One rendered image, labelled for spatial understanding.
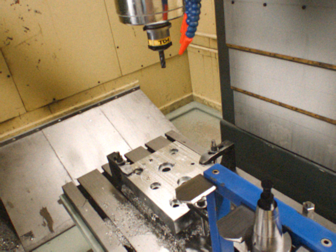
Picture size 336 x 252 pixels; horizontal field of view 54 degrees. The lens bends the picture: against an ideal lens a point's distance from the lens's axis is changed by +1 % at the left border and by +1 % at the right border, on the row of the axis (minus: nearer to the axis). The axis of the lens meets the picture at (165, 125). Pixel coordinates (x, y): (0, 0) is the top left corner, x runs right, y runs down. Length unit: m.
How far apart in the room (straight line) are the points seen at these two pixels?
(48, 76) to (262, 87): 1.04
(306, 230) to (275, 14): 0.69
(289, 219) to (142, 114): 1.38
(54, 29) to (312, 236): 1.46
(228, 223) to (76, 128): 1.33
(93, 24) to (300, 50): 1.08
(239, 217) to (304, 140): 0.66
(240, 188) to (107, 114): 1.32
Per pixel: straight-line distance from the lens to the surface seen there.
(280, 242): 0.50
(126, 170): 1.05
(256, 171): 1.45
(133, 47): 1.90
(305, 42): 1.03
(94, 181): 1.22
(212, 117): 2.08
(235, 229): 0.54
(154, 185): 1.00
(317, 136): 1.14
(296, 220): 0.54
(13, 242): 1.54
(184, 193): 0.60
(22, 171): 1.68
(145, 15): 0.67
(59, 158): 1.68
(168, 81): 2.09
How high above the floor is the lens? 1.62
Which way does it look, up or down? 30 degrees down
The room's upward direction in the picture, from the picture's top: 10 degrees counter-clockwise
